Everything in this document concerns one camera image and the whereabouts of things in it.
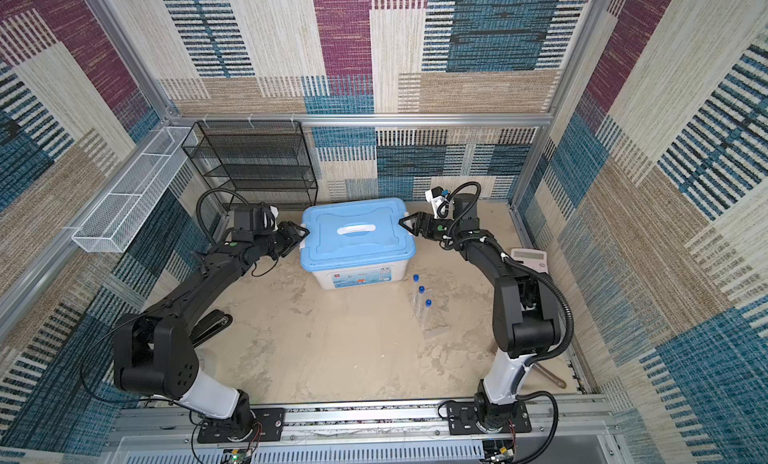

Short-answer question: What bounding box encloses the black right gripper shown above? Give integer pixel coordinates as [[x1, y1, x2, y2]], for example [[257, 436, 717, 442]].
[[397, 211, 458, 240]]

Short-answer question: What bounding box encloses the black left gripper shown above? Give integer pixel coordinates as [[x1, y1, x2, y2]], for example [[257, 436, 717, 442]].
[[255, 220, 310, 260]]

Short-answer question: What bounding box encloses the blue plastic bin lid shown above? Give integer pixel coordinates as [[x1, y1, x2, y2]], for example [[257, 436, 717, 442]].
[[300, 198, 416, 272]]

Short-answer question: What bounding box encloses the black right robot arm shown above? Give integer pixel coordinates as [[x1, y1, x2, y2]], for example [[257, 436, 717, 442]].
[[398, 181, 574, 433]]

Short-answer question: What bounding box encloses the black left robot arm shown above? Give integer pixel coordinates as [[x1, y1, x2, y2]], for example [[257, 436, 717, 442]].
[[102, 199, 310, 422]]

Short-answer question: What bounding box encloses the white plastic storage bin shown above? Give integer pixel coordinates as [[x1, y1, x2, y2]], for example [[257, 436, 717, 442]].
[[312, 259, 409, 290]]

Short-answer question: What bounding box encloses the pink calculator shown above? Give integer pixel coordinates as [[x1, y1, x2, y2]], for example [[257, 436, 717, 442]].
[[510, 248, 549, 273]]

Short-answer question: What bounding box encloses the brown wooden tool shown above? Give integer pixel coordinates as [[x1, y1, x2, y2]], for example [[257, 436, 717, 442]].
[[532, 363, 568, 389]]

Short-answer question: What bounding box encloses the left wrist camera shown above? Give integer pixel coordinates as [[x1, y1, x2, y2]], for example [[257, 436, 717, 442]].
[[259, 204, 279, 233]]

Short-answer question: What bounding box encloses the black wire shelf rack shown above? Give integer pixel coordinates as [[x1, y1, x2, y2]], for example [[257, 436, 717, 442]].
[[182, 120, 319, 210]]

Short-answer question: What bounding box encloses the white mesh wall basket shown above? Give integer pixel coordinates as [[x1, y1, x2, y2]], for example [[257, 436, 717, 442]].
[[72, 126, 191, 253]]

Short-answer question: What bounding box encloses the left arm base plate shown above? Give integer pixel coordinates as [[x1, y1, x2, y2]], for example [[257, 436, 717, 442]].
[[195, 408, 286, 444]]

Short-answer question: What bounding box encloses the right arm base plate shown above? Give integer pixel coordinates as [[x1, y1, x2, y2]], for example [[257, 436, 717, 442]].
[[437, 400, 532, 435]]

